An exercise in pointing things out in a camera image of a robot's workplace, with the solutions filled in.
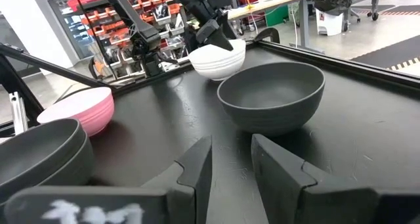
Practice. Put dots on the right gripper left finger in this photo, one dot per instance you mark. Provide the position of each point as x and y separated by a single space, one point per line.
193 184

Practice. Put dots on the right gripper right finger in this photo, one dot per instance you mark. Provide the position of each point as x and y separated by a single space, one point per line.
282 191

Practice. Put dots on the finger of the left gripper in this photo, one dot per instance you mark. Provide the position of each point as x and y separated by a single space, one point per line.
229 27
221 40

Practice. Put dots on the white ribbed bowl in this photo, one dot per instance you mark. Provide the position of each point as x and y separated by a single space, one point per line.
216 66

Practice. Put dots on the dark grey ribbed bowl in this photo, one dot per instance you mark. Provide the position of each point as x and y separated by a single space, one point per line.
65 158
272 119

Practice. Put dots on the pink ribbed bowl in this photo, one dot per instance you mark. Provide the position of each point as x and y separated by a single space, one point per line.
95 115

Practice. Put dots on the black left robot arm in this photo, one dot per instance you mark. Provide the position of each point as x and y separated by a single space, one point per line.
142 31

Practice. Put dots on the green box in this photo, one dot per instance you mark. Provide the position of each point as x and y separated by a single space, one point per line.
277 17

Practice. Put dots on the wooden background table top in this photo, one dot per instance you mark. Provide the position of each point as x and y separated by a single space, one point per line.
279 1

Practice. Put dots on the grey table leg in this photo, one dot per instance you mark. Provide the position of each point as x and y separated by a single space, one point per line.
303 23

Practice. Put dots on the white bin with black bag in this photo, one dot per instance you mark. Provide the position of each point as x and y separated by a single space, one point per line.
329 23

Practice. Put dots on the shelving with red bins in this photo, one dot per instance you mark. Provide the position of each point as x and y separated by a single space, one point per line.
98 30

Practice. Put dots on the rolling chair base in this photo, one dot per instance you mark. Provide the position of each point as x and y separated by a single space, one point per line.
374 15

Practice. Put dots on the black orange-striped floor mat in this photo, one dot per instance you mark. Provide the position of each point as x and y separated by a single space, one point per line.
393 51

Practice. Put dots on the silver metal bracket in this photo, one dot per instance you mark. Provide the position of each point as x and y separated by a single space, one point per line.
18 115

